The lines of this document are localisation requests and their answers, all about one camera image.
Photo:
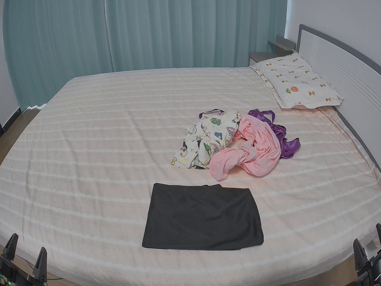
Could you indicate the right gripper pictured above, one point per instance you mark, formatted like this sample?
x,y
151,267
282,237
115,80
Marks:
x,y
372,274

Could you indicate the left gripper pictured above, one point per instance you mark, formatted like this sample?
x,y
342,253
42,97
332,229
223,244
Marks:
x,y
20,280

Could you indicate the black T-shirt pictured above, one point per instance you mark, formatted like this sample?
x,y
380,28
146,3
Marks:
x,y
202,216

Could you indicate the bed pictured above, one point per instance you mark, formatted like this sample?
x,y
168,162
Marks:
x,y
119,115

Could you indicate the purple garment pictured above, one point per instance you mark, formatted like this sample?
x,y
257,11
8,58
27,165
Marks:
x,y
290,146

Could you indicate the pink garment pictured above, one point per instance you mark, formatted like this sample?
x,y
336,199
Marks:
x,y
259,147

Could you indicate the white printed pillow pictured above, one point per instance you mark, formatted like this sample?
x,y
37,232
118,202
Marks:
x,y
297,79

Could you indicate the white printed garment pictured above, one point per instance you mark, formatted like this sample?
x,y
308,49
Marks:
x,y
208,135

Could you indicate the grey bedside table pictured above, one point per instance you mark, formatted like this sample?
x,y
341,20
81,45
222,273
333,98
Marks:
x,y
262,55

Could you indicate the blue-green curtain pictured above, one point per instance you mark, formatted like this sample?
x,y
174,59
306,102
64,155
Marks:
x,y
193,22
59,40

